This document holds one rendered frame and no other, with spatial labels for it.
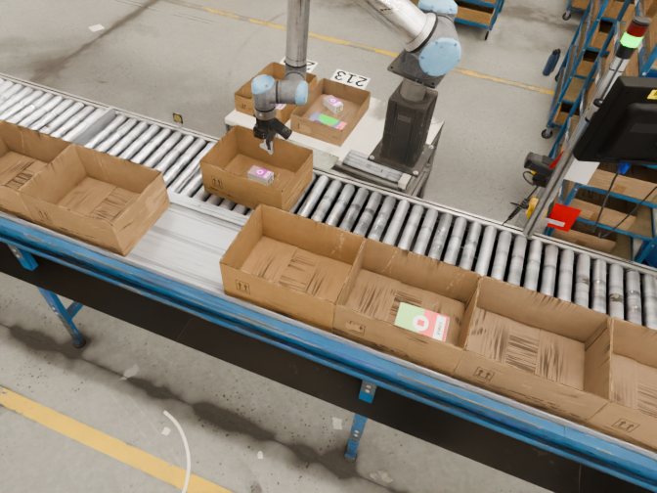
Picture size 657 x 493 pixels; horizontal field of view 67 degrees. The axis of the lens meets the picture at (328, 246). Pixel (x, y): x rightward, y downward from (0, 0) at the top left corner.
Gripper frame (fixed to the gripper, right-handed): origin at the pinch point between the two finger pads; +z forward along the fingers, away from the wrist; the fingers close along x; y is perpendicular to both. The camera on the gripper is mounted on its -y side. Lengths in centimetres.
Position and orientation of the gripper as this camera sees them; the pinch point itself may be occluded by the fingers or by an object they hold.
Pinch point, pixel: (274, 151)
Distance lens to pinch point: 228.2
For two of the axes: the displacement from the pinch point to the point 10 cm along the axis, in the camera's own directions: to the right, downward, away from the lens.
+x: -3.6, 7.6, -5.4
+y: -9.3, -3.1, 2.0
